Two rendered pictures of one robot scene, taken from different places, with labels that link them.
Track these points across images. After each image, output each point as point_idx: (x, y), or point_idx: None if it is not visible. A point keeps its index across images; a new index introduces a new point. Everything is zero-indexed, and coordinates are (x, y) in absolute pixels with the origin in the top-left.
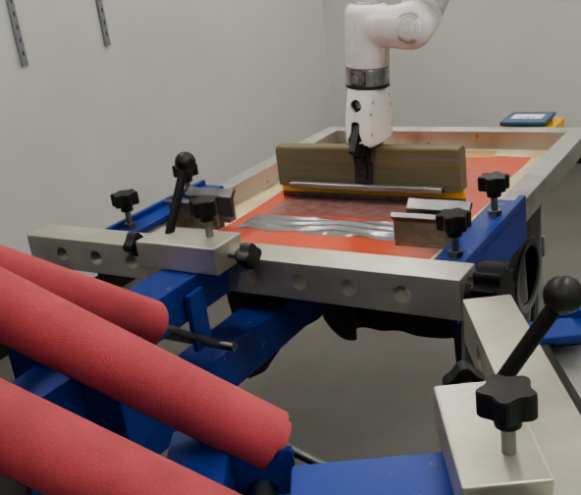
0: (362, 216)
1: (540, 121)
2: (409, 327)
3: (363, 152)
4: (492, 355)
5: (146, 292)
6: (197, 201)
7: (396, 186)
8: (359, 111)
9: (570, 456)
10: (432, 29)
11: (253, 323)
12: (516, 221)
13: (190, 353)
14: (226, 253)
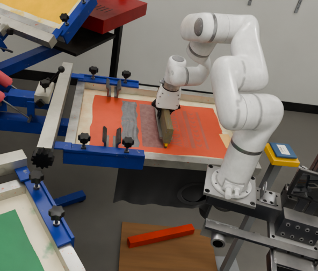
0: (142, 126)
1: (277, 154)
2: None
3: (157, 107)
4: None
5: (21, 93)
6: (42, 80)
7: (158, 125)
8: (158, 93)
9: None
10: (176, 82)
11: (62, 123)
12: (131, 159)
13: (40, 117)
14: (39, 98)
